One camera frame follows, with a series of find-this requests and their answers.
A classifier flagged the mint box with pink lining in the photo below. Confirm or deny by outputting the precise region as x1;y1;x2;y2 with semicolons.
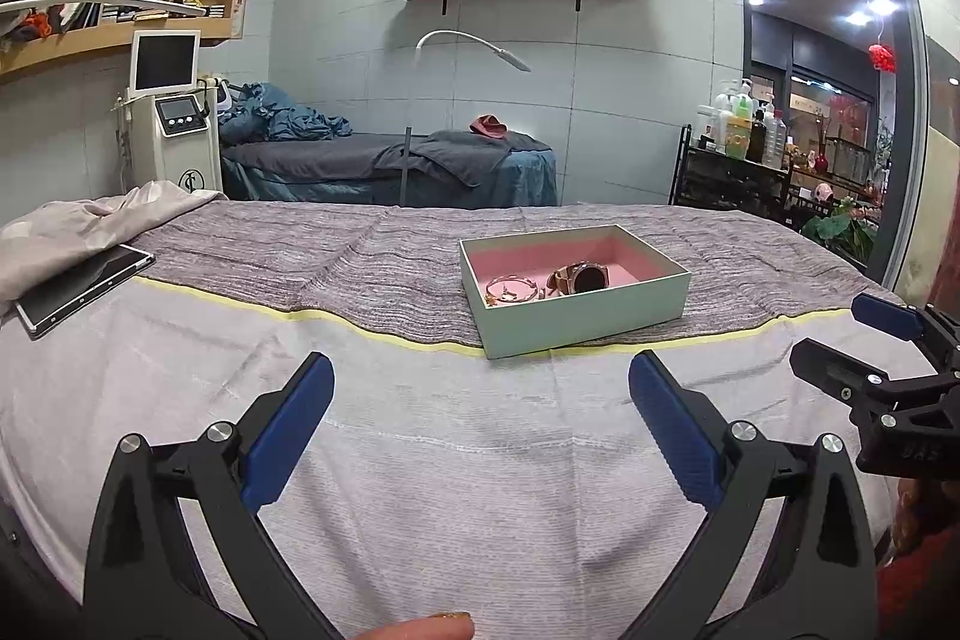
459;224;692;360

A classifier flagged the person's right hand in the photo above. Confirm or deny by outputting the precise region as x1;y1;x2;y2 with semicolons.
891;476;960;536

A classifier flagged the grey tablet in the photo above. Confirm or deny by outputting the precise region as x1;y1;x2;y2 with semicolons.
15;244;156;341

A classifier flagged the green potted plant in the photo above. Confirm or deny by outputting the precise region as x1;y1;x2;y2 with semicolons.
799;197;880;260

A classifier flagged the beige satin cloth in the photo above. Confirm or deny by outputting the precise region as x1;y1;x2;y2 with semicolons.
0;180;226;319

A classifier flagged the crumpled blue duvet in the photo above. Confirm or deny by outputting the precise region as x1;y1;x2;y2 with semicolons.
217;82;353;145

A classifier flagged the rose gold watch brown strap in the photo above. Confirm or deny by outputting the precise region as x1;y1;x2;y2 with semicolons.
546;261;610;296

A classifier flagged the person's left hand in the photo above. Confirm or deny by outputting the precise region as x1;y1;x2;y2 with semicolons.
352;612;475;640

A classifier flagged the massage bed with blue cover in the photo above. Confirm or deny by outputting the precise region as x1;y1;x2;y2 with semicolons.
221;130;560;210

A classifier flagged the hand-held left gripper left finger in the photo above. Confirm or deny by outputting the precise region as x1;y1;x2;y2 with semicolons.
81;351;346;640

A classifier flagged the black door frame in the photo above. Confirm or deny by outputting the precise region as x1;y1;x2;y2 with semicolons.
733;0;923;289

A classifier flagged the white arc floor lamp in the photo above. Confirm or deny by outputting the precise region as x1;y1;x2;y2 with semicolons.
403;29;532;206

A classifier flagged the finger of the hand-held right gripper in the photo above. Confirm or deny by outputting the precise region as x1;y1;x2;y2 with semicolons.
789;338;960;420
850;291;960;371

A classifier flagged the red garment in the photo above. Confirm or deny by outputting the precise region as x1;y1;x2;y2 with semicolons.
876;527;960;640

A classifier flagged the white beauty machine with screen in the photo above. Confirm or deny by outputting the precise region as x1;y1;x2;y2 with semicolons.
112;29;226;195

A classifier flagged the cluster of bottles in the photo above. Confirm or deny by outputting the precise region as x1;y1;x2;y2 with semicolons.
694;79;796;170

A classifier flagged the rose gold bangle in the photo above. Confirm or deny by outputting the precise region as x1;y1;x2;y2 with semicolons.
485;276;542;306

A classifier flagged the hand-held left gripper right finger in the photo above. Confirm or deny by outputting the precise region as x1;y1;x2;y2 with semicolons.
622;349;880;640

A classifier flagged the black metal rack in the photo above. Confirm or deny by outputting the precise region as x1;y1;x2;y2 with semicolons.
669;124;796;229

